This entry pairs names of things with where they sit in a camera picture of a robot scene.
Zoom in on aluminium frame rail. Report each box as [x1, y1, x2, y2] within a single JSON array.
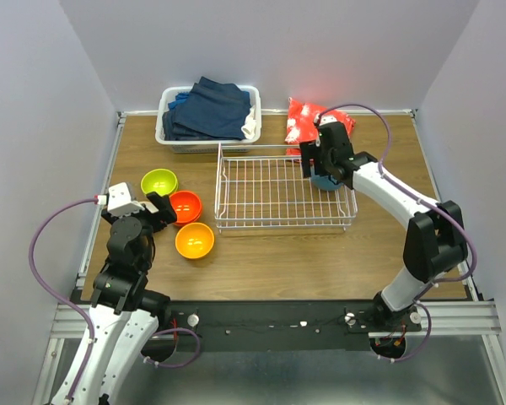
[[51, 301, 502, 339]]

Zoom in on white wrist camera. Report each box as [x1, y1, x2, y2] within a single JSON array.
[[314, 115, 337, 127], [95, 182, 158, 218]]

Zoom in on red white folded towel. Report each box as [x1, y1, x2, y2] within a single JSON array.
[[284, 98, 356, 156]]

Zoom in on white wire dish rack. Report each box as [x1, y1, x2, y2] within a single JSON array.
[[214, 145, 358, 231]]

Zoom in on lime green bowl tall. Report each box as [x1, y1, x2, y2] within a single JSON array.
[[141, 169, 179, 196]]

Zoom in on folded blue jeans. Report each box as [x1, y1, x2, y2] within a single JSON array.
[[164, 77, 251, 141]]

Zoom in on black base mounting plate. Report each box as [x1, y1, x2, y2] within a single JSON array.
[[143, 300, 422, 359]]

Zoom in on blue bowl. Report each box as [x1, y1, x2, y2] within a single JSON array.
[[310, 175, 343, 192]]

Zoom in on yellow orange bowl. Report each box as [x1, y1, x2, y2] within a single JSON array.
[[175, 222, 215, 260]]

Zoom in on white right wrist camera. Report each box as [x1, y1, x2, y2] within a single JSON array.
[[314, 115, 337, 127]]

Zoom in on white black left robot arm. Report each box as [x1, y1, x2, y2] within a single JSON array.
[[51, 183, 177, 404]]

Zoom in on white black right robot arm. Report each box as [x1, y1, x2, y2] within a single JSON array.
[[299, 121, 468, 331]]

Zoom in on white cloth in basket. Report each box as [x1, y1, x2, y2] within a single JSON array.
[[241, 106, 256, 140]]

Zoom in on orange bowl front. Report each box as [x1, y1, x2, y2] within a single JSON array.
[[170, 190, 203, 226]]

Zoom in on white plastic laundry basket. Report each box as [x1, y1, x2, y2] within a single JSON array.
[[155, 84, 262, 154]]

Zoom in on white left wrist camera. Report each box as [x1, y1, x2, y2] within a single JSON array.
[[95, 182, 158, 218]]

